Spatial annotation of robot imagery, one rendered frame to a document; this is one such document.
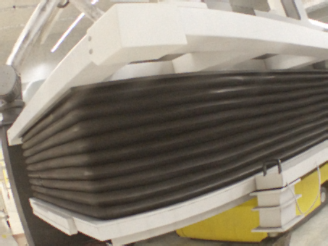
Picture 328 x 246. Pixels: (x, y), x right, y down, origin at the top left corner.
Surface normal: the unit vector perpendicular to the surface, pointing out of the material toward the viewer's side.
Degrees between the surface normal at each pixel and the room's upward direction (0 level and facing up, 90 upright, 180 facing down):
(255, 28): 90
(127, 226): 90
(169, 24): 90
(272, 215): 90
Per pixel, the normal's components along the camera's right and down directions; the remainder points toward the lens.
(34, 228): 0.63, -0.18
